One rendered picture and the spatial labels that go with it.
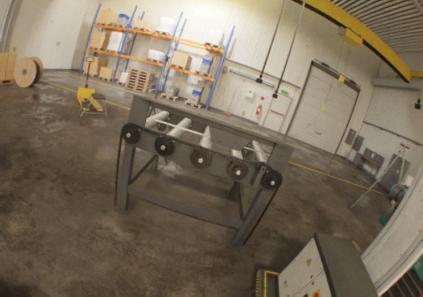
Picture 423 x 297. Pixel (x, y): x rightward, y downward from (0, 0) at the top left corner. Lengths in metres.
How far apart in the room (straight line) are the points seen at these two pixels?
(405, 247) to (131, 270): 1.81
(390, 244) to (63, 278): 2.11
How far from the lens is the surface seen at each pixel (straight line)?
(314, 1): 8.52
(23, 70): 7.21
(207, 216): 1.72
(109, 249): 1.69
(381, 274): 1.35
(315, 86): 11.68
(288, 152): 1.50
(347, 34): 8.76
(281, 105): 10.86
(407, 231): 1.28
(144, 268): 1.61
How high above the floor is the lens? 1.41
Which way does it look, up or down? 17 degrees down
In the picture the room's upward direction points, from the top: 19 degrees clockwise
